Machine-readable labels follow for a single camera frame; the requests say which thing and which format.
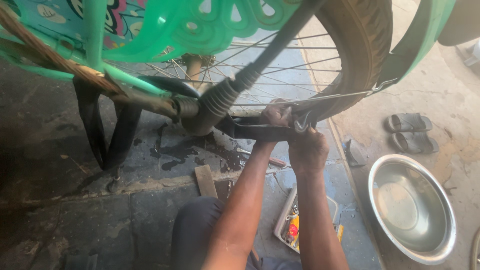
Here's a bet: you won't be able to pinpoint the metal tray with tools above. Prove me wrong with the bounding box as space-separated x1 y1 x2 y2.
273 184 344 254

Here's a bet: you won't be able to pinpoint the grey rubber sandal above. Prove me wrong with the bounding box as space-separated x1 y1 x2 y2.
386 113 433 133
391 132 440 155

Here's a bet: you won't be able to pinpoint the person's left hand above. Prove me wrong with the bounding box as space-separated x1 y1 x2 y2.
259 98 293 130

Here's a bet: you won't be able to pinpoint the small wooden block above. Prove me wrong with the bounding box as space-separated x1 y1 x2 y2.
194 164 219 199

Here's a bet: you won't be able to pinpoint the green metal mudguard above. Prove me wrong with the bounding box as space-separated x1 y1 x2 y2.
375 0 457 94

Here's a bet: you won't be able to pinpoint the thin metal mudguard stay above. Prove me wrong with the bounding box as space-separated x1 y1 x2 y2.
229 78 398 108

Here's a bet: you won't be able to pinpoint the yellow red packet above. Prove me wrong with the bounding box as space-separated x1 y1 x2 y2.
286 214 301 249

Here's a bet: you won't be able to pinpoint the person's dark trousers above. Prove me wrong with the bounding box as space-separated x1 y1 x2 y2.
170 197 303 270

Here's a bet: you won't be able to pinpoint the spoked bicycle wheel with tyre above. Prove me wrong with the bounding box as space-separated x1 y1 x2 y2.
105 0 394 125

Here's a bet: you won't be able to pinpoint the green plastic wheel guard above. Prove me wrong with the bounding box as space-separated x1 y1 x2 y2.
101 0 305 63

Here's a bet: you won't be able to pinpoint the black rubber tube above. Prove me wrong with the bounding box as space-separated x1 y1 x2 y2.
73 77 315 171

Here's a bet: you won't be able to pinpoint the green bicycle frame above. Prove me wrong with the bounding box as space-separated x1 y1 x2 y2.
0 0 201 110

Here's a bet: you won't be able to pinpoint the black rod with coil spring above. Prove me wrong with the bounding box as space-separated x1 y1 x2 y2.
181 0 328 136

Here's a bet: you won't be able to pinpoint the large steel bowl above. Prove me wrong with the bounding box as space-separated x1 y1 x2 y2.
368 154 457 266

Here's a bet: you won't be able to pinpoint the dark rubber scrap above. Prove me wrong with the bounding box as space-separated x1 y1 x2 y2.
344 139 368 168

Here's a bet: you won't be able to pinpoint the white plastic object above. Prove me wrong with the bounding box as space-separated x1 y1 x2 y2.
463 39 480 68

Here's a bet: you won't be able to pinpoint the grey metal tyre lever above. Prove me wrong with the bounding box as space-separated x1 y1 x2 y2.
293 110 314 134

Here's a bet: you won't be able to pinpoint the teal flower painted panel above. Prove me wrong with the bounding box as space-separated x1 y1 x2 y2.
11 0 148 50

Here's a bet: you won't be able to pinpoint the brown frayed rope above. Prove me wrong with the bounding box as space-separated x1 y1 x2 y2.
0 4 126 97

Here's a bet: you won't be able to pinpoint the black bicycle kickstand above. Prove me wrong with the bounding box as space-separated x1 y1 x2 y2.
106 165 123 194

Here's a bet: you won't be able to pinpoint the person's right hand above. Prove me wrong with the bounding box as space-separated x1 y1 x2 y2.
287 126 331 176

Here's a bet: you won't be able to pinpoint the red handled screwdriver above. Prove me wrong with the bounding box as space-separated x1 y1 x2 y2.
236 147 288 169

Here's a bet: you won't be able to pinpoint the dark grey curved panel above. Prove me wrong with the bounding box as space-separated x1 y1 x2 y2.
437 0 480 47

